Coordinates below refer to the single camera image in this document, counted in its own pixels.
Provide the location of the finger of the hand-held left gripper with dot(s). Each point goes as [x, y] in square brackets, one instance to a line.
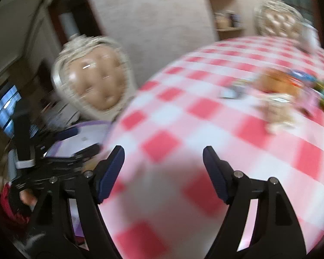
[87, 151]
[67, 133]

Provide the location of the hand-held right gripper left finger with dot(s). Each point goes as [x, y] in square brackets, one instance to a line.
[110, 174]

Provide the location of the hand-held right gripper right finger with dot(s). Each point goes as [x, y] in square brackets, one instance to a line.
[218, 175]

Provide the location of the person's left hand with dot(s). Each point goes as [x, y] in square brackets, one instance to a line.
[23, 203]

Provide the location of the white purple object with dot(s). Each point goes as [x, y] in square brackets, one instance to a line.
[81, 137]

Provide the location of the beige tufted chair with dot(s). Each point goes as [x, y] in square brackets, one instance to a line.
[94, 78]
[279, 21]

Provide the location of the pink checked tablecloth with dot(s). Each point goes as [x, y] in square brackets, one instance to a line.
[178, 108]

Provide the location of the yellow bread packet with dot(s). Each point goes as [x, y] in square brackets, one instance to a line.
[278, 82]

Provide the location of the clear bag of food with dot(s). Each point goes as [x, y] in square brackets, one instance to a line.
[220, 20]

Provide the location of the blue label jar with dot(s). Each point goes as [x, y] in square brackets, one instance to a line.
[233, 19]

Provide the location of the white teapot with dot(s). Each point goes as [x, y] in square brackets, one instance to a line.
[310, 39]

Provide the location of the wooden corner shelf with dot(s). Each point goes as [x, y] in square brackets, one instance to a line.
[224, 8]

